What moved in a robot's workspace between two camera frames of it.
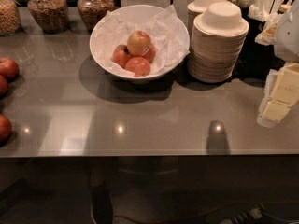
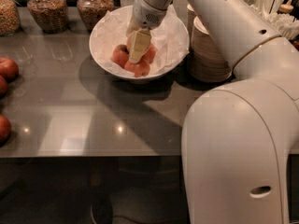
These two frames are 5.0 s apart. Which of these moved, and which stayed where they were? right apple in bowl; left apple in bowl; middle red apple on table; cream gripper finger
Moved: cream gripper finger
Stayed: right apple in bowl; middle red apple on table; left apple in bowl
